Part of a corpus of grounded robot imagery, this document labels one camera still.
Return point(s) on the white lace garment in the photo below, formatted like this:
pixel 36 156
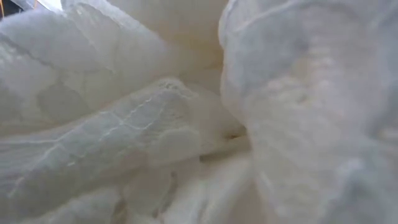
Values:
pixel 174 124

